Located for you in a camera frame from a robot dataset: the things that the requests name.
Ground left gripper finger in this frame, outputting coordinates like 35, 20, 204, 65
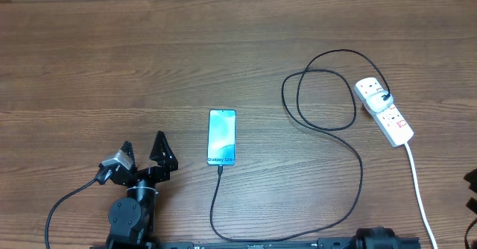
149, 130, 178, 167
119, 141, 136, 169

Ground Samsung Galaxy smartphone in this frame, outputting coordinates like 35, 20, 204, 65
206, 110, 236, 166

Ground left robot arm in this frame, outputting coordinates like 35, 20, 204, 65
95, 131, 178, 248

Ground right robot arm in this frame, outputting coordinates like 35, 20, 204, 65
343, 169, 476, 249

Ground white USB charger adapter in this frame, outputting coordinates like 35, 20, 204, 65
364, 91, 394, 114

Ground white power strip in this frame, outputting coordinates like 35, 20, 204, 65
354, 78, 414, 147

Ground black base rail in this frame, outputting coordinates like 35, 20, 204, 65
93, 236, 421, 249

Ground white power strip cord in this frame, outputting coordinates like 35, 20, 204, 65
403, 142, 439, 249

